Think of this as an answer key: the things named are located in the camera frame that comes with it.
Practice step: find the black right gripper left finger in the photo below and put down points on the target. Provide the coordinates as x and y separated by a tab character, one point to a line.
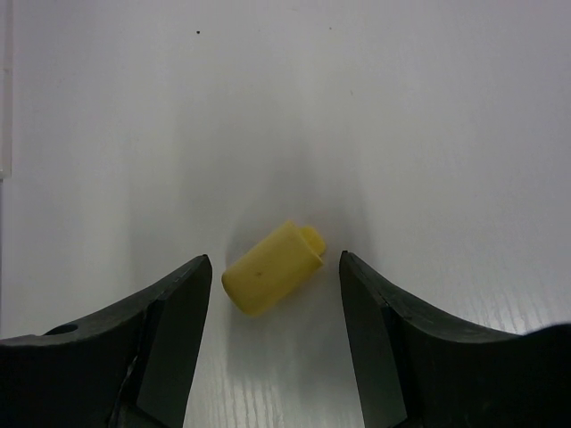
130	364

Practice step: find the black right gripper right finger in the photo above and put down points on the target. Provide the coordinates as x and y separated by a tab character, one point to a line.
418	366

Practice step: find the yellow highlighter cap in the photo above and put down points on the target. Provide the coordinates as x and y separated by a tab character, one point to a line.
274	267

